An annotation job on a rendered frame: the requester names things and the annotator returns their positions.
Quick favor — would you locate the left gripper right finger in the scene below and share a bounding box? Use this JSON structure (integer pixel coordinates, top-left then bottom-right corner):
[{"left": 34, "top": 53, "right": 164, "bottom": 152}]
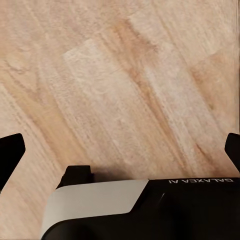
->
[{"left": 224, "top": 133, "right": 240, "bottom": 172}]

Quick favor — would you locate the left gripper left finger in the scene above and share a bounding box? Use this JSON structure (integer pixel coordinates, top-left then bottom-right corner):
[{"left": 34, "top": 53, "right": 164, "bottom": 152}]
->
[{"left": 0, "top": 133, "right": 26, "bottom": 192}]

